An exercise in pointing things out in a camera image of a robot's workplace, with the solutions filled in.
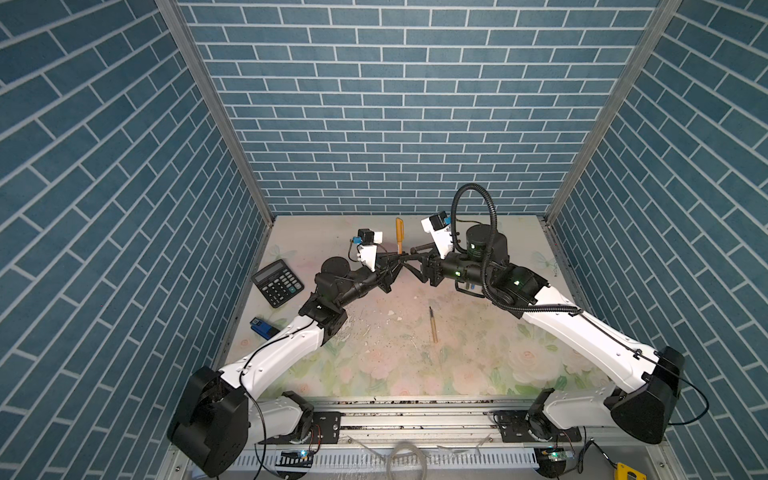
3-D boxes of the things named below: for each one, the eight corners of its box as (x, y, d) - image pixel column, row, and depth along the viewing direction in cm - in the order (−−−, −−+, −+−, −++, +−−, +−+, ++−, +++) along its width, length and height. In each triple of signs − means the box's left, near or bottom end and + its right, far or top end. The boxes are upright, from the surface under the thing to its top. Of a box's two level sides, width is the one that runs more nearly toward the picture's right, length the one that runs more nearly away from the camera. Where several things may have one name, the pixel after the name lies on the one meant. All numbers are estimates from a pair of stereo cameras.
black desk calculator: (252, 281, 104) (248, 276, 101) (282, 262, 109) (279, 257, 107) (275, 309, 97) (271, 304, 94) (305, 288, 102) (303, 282, 100)
